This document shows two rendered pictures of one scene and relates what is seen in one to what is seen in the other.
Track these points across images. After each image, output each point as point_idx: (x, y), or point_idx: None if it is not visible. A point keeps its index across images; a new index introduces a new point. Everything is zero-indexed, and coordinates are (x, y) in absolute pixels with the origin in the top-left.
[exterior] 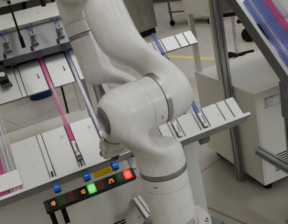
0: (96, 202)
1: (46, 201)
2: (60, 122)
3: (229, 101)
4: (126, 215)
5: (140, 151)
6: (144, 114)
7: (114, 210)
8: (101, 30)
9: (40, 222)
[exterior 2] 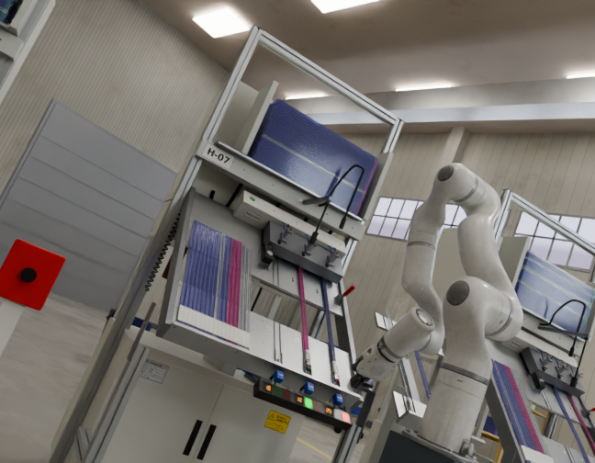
0: (243, 457)
1: (262, 380)
2: None
3: None
4: None
5: (472, 335)
6: (495, 306)
7: None
8: (477, 237)
9: (175, 433)
